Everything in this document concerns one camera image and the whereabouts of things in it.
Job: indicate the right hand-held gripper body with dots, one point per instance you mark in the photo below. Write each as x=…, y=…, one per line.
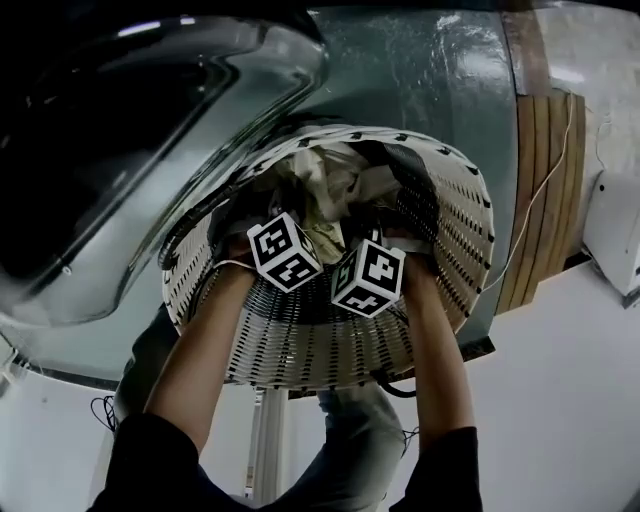
x=372, y=277

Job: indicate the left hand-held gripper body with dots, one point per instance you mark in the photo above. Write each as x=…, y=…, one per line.
x=285, y=250

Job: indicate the beige clothes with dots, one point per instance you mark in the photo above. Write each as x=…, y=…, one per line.
x=330, y=185

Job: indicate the white woven laundry basket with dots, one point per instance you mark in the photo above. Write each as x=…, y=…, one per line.
x=310, y=350

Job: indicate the person's right forearm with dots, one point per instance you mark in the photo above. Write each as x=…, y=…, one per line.
x=440, y=360

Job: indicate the person's left forearm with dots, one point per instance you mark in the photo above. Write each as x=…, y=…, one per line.
x=195, y=360

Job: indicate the person's grey jeans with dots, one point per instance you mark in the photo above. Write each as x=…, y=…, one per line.
x=350, y=450

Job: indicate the round glass washer door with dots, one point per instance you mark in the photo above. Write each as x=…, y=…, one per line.
x=125, y=150

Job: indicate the wooden slat platform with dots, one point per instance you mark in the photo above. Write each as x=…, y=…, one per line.
x=545, y=175

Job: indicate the person's black printed shirt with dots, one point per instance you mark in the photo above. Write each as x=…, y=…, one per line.
x=150, y=465

